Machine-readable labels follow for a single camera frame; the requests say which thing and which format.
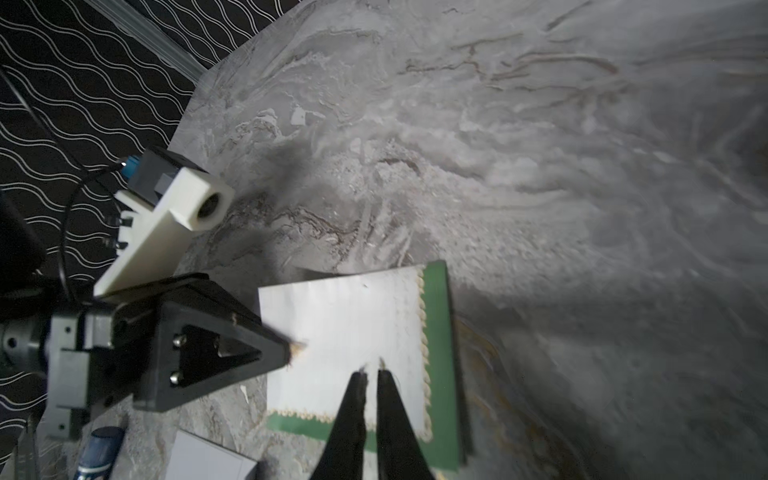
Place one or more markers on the white letter with green border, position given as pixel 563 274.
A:
pixel 397 319

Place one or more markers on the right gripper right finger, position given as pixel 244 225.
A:
pixel 399 456

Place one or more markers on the lavender envelope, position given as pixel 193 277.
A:
pixel 195 458

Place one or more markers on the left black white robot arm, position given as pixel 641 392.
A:
pixel 27 299

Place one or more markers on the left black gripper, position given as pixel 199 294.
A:
pixel 162 344

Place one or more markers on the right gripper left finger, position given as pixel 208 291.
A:
pixel 343 454

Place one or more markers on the blue white glue stick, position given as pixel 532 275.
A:
pixel 98 458

